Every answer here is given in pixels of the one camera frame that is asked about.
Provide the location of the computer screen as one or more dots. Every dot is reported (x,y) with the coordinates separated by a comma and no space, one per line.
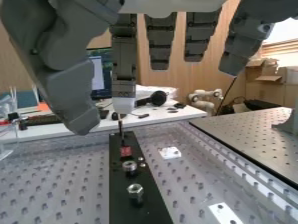
(100,75)

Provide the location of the small red block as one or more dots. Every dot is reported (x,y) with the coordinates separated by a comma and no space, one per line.
(126,151)

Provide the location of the thin stick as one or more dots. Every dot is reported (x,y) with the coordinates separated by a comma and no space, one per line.
(120,130)

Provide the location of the cardboard box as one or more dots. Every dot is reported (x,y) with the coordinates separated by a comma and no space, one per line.
(267,76)

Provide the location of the larger metal nut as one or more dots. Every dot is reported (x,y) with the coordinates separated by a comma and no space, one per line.
(130,166)

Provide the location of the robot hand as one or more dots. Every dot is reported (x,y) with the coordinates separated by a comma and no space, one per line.
(58,50)

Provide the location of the black headphones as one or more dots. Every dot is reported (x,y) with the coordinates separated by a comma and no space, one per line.
(156,98)

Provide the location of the black plate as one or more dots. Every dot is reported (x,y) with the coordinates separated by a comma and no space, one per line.
(119,200)

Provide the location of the smaller metal nut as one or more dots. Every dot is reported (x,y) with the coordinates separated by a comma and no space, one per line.
(135,193)

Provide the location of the black keyboard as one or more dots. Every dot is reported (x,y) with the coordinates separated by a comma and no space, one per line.
(42,120)

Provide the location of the small white jointed device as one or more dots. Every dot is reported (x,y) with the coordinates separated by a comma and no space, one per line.
(203,100)

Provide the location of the white desk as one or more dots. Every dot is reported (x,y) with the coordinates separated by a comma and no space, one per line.
(147,122)

